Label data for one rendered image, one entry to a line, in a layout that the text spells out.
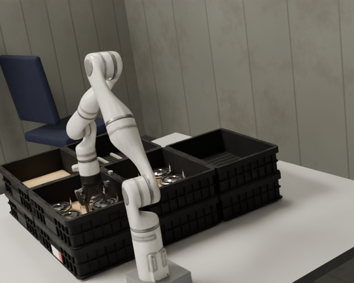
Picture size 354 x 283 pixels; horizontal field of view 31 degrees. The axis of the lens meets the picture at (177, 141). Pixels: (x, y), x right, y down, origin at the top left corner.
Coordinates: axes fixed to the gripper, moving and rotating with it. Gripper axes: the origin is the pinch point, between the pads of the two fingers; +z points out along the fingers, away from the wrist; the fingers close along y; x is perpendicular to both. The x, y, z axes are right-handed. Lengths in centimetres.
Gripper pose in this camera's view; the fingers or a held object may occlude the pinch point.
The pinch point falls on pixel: (96, 208)
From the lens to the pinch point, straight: 241.4
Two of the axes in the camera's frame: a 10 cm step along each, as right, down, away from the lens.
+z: 1.4, 9.4, 3.1
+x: -4.5, -2.2, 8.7
